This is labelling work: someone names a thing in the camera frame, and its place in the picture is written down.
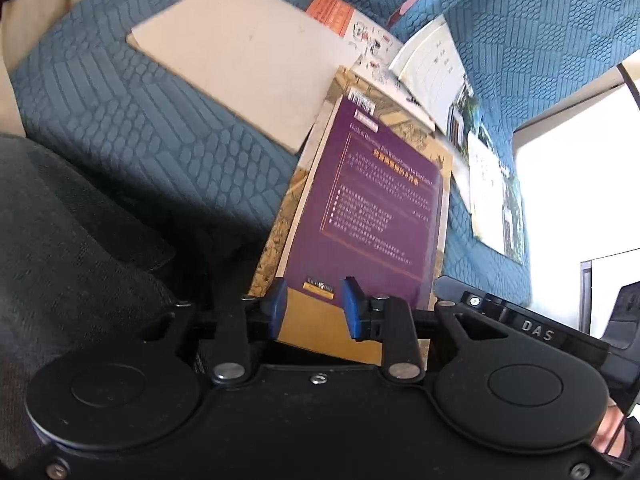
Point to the white illustrated orange booklet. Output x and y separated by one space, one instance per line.
370 40

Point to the grey window frame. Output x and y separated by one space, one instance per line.
585 300

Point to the photo cover notebook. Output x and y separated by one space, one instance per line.
487 195
430 70

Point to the blue quilted seat cushion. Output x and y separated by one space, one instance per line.
125 125
525 35

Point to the yellow painting cover book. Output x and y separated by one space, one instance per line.
280 240

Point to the purple book with yellow band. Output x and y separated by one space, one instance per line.
375 210

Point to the plain grey booklet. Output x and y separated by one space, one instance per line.
240 55

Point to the person's right hand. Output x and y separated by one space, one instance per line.
607 430

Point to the curved grey metal rail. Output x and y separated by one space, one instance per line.
631 85

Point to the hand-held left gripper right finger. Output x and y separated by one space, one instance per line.
352 310

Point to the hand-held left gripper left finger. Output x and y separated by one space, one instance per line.
278 310

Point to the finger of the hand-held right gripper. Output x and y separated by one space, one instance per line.
470 300

